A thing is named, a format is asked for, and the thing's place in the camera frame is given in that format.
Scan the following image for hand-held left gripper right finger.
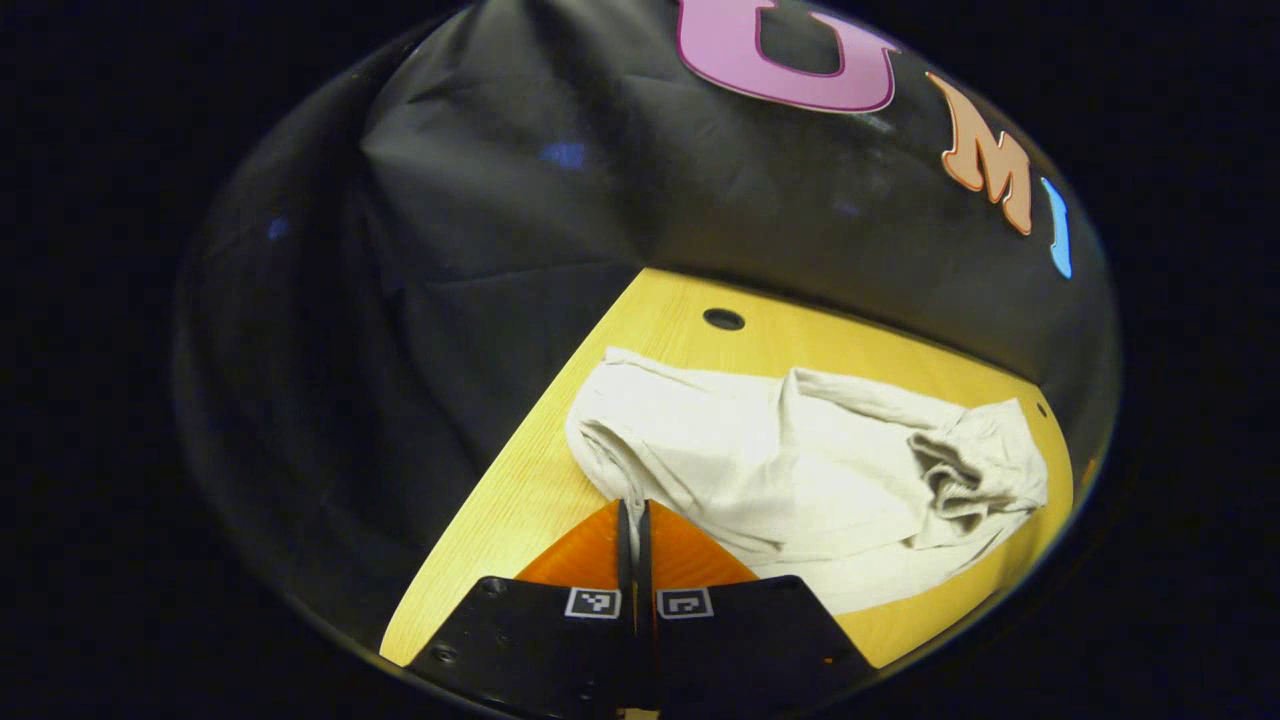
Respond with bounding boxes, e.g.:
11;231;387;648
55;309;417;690
640;500;876;713

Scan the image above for black backdrop cloth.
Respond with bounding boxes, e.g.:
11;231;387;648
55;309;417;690
172;0;1121;641

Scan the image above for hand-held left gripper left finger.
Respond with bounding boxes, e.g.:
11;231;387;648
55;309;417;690
405;498;638;716

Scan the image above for white jeans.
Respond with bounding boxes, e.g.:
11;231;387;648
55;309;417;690
565;347;1049;616

